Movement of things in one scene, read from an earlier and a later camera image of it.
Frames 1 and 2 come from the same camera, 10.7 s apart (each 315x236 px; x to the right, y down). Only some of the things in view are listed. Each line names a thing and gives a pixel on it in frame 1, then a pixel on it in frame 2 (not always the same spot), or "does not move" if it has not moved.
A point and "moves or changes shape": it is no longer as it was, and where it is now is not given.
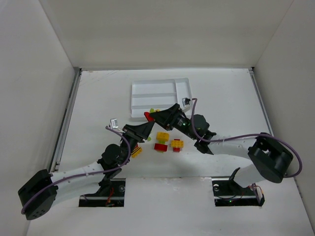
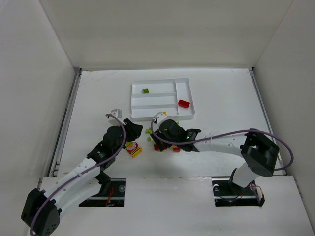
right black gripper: x=172 y=118 to x=159 y=137
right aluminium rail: x=251 y=70 does not move
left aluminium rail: x=60 y=138 does not move
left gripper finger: x=142 y=136 to x=135 y=131
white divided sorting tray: x=158 y=94 does not move
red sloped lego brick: x=147 y=115 moves or changes shape
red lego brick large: x=160 y=147 does not move
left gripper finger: x=143 y=128 to x=128 y=122
